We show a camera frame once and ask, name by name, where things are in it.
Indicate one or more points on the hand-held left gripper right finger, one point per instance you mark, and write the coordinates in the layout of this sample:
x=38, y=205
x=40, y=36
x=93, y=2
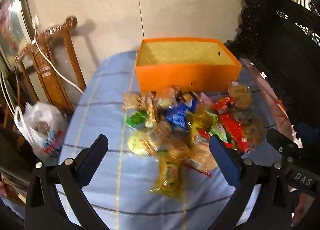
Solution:
x=225, y=165

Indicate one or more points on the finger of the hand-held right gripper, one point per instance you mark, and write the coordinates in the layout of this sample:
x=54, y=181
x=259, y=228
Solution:
x=280, y=142

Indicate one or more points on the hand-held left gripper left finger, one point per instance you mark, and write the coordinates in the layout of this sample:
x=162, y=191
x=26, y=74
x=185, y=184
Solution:
x=86, y=173

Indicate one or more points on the yellow clear snack bag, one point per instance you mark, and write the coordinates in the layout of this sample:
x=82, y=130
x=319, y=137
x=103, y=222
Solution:
x=170, y=172

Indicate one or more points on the blue cookie packet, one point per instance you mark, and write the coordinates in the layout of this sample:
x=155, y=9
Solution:
x=178, y=117

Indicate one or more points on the orange cardboard box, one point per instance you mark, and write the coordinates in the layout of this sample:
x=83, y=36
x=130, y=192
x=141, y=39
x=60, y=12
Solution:
x=185, y=77

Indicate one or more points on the person's right hand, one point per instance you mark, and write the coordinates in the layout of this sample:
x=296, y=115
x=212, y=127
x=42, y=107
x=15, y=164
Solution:
x=302, y=207

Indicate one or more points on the pile of snack packets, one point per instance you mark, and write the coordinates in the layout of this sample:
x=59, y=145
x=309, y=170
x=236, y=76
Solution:
x=232, y=124

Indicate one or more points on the white plastic bag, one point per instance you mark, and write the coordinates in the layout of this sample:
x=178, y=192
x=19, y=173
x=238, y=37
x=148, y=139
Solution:
x=40, y=124

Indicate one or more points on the light blue tablecloth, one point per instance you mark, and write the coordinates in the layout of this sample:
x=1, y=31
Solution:
x=105, y=94

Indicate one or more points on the black carved cabinet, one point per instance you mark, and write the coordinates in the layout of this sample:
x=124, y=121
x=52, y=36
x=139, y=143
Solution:
x=275, y=44

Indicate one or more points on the carved wooden chair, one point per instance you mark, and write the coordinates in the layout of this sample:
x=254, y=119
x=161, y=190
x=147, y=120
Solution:
x=50, y=69

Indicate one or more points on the wall socket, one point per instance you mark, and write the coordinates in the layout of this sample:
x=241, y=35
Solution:
x=35, y=22

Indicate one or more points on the large framed wall picture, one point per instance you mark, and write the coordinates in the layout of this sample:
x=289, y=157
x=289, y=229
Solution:
x=12, y=29

